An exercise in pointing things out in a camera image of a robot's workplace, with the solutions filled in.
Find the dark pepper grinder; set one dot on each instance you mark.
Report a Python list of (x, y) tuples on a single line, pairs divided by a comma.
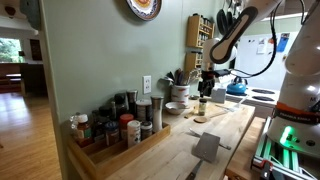
[(132, 101)]

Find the white paper sheet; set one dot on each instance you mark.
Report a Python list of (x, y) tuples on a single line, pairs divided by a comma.
[(261, 46)]

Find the black spice bottle lid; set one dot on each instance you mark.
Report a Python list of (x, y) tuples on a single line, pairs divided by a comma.
[(202, 100)]

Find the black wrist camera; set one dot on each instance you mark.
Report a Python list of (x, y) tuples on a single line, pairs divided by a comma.
[(222, 72)]

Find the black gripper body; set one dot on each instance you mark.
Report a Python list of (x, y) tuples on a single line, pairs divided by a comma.
[(208, 76)]

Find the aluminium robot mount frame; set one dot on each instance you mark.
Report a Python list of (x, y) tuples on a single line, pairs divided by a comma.
[(276, 156)]

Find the dark wall picture frame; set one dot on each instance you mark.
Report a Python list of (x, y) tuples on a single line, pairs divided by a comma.
[(35, 49)]

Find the blue lid spice jar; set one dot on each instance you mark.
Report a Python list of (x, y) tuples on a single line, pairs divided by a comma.
[(112, 133)]

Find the blue paper sheet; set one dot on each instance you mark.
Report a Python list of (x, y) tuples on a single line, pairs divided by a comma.
[(283, 41)]

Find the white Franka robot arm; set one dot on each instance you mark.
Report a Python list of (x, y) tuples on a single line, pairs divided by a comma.
[(300, 50)]

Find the small jar black lid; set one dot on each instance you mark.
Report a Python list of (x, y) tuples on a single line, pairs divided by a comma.
[(146, 130)]

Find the colourful decorative wall plate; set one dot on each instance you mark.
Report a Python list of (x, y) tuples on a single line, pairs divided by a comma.
[(144, 8)]

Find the white wall outlet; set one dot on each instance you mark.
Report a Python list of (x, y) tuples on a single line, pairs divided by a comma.
[(147, 84)]

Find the dark glass bottle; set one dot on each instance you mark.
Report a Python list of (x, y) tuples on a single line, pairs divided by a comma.
[(105, 114)]

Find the small white bowl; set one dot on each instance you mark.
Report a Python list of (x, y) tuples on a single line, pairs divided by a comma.
[(176, 108)]

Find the black spatula utensil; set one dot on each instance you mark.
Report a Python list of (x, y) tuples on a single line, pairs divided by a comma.
[(178, 77)]

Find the white stove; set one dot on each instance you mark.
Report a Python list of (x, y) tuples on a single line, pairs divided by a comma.
[(255, 101)]

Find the dark wooden cabinet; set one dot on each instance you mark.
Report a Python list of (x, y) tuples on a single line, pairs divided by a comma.
[(33, 78)]

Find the small glass spice bottle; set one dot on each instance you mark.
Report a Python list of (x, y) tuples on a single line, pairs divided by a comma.
[(202, 108)]

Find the blue kettle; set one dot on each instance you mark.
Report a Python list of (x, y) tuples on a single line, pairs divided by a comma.
[(236, 88)]

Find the white shaker bottle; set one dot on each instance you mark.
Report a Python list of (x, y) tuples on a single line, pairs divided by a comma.
[(133, 134)]

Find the red lid spice jar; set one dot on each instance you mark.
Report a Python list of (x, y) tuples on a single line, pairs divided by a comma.
[(126, 124)]

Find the black bottle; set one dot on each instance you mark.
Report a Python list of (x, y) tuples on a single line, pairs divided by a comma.
[(120, 103)]

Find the white utensil crock orange print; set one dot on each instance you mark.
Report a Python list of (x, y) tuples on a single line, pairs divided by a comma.
[(180, 94)]

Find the metal spatula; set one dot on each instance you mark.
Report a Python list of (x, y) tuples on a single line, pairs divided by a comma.
[(206, 146)]

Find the small wooden spreader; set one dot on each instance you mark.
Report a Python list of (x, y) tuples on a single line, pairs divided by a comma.
[(190, 114)]

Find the clear plastic bottle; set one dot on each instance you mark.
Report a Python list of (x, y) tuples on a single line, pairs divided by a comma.
[(74, 122)]

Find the white refrigerator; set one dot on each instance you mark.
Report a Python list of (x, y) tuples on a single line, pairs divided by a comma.
[(250, 63)]

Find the long wooden spoon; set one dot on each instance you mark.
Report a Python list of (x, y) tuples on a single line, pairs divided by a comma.
[(201, 119)]

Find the steel pepper mill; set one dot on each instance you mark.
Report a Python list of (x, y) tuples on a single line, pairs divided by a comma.
[(157, 113)]

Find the white cap orange label bottle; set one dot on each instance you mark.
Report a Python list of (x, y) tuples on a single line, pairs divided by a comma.
[(84, 130)]

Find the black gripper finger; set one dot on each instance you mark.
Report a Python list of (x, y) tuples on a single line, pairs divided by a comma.
[(210, 88), (201, 89)]

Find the white plastic spatula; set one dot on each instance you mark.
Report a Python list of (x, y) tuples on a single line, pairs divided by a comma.
[(238, 104)]

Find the wooden wall spice rack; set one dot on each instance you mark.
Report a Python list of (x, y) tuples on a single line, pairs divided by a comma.
[(190, 65), (192, 31)]

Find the hanging black pan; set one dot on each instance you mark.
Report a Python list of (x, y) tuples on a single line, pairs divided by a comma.
[(222, 21)]

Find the wooden spice tray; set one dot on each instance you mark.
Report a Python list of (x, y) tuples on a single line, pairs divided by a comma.
[(133, 150)]

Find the metal ladle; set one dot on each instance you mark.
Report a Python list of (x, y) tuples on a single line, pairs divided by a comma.
[(166, 80)]

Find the small metal dish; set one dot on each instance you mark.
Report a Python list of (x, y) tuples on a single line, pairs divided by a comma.
[(194, 97)]

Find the pale blue paper carton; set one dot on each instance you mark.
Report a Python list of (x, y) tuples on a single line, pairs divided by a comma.
[(218, 95)]

